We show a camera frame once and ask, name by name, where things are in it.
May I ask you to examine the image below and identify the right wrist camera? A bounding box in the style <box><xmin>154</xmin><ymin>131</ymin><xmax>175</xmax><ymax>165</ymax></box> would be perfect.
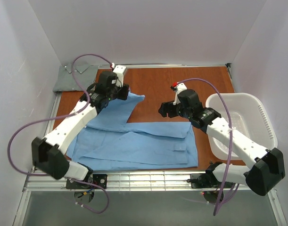
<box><xmin>171</xmin><ymin>82</ymin><xmax>187</xmax><ymax>105</ymax></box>

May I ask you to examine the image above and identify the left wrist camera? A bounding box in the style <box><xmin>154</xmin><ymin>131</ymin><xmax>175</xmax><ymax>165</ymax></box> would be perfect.
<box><xmin>110</xmin><ymin>63</ymin><xmax>127</xmax><ymax>87</ymax></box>

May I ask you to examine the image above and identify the aluminium right frame rail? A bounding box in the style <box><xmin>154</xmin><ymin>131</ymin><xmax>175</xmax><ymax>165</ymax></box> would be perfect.
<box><xmin>225</xmin><ymin>63</ymin><xmax>235</xmax><ymax>92</ymax></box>

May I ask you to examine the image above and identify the white plastic laundry basket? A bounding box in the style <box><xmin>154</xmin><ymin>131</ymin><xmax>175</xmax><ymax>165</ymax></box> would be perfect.
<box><xmin>206</xmin><ymin>93</ymin><xmax>278</xmax><ymax>160</ymax></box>

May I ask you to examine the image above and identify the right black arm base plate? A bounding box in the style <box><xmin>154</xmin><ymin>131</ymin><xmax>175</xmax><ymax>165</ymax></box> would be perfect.
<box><xmin>187</xmin><ymin>173</ymin><xmax>221</xmax><ymax>189</ymax></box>

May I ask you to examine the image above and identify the aluminium frame rail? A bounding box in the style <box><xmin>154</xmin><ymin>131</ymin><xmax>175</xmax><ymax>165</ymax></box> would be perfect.
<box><xmin>31</xmin><ymin>92</ymin><xmax>62</xmax><ymax>174</ymax></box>
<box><xmin>98</xmin><ymin>63</ymin><xmax>227</xmax><ymax>69</ymax></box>
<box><xmin>23</xmin><ymin>170</ymin><xmax>275</xmax><ymax>193</ymax></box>
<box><xmin>225</xmin><ymin>63</ymin><xmax>235</xmax><ymax>92</ymax></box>

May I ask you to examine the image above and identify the light blue long sleeve shirt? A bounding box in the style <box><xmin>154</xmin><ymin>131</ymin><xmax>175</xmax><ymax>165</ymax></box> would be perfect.
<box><xmin>66</xmin><ymin>93</ymin><xmax>198</xmax><ymax>171</ymax></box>

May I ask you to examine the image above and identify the aluminium front frame rail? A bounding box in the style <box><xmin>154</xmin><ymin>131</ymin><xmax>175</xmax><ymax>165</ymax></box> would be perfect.
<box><xmin>23</xmin><ymin>170</ymin><xmax>275</xmax><ymax>193</ymax></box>

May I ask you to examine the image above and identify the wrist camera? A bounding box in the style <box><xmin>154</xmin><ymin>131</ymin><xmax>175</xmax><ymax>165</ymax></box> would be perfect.
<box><xmin>110</xmin><ymin>63</ymin><xmax>127</xmax><ymax>87</ymax></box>
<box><xmin>171</xmin><ymin>82</ymin><xmax>187</xmax><ymax>105</ymax></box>

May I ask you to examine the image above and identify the aluminium left frame rail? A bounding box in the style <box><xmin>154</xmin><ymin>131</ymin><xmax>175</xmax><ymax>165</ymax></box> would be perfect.
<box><xmin>31</xmin><ymin>92</ymin><xmax>62</xmax><ymax>174</ymax></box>

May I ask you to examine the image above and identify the aluminium back frame rail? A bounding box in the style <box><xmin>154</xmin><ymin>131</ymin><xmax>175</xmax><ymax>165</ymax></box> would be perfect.
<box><xmin>98</xmin><ymin>63</ymin><xmax>227</xmax><ymax>69</ymax></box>

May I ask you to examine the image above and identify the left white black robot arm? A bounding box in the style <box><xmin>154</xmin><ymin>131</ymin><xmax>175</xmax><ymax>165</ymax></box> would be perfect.
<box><xmin>31</xmin><ymin>65</ymin><xmax>129</xmax><ymax>181</ymax></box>

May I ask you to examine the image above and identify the folded grey long sleeve shirt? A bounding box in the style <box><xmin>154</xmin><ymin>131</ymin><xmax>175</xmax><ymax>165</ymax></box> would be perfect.
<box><xmin>53</xmin><ymin>64</ymin><xmax>99</xmax><ymax>92</ymax></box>

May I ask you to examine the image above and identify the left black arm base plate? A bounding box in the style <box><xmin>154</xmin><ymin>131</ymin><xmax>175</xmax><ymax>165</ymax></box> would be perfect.
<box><xmin>66</xmin><ymin>174</ymin><xmax>107</xmax><ymax>189</ymax></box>

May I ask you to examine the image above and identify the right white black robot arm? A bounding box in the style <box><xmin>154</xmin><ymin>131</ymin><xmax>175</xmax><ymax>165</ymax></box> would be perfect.
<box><xmin>158</xmin><ymin>89</ymin><xmax>285</xmax><ymax>196</ymax></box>

